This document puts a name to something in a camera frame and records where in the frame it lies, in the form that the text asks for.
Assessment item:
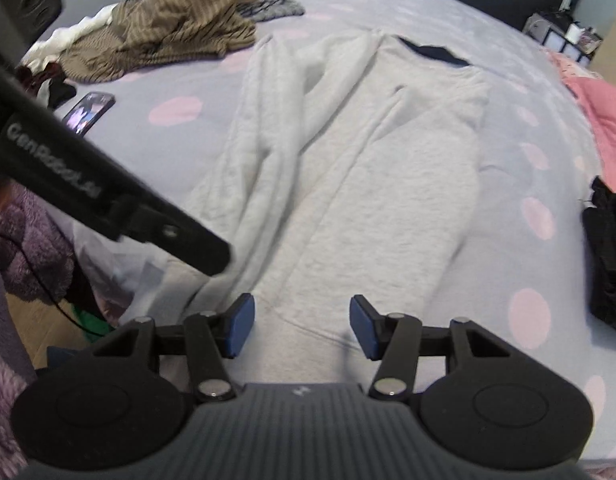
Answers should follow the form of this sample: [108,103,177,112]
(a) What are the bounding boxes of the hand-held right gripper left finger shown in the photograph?
[94,292,257,404]

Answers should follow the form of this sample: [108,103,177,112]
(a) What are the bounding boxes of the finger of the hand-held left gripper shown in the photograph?
[117,194,234,277]

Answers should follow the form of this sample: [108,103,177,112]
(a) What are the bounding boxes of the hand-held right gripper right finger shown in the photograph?
[349,294,515,402]

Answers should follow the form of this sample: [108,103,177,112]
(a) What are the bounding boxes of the light grey sweatshirt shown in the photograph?
[180,27,493,397]

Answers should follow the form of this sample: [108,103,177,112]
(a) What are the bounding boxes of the dark red and black clothes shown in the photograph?
[14,59,78,112]

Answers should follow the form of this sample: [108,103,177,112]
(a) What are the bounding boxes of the smartphone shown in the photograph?
[61,91,116,137]

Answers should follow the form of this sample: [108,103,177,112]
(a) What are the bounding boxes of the clear plastic bag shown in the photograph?
[72,217,171,327]

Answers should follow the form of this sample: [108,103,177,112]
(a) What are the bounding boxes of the purple fuzzy blanket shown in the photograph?
[0,184,91,480]

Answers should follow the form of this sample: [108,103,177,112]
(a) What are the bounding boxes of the white garment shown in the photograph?
[19,2,120,77]

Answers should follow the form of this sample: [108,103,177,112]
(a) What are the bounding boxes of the green cloth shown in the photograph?
[74,309,115,342]

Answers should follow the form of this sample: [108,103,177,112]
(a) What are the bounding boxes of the brown striped garment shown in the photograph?
[62,0,260,84]

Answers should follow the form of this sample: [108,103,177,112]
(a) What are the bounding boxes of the black garment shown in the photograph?
[581,175,616,342]

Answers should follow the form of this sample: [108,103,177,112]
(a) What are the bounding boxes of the grey pink-dotted bedsheet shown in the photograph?
[18,0,616,461]

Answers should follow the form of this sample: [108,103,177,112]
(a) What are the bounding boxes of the pink blanket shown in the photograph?
[547,50,616,198]

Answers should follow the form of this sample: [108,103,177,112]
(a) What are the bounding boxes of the cluttered shelf unit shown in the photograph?
[522,9,605,67]

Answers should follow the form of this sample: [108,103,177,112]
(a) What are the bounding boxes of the beige padded headboard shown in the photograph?
[589,16,616,77]

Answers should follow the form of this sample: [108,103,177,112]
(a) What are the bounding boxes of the black cable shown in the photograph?
[0,229,116,335]

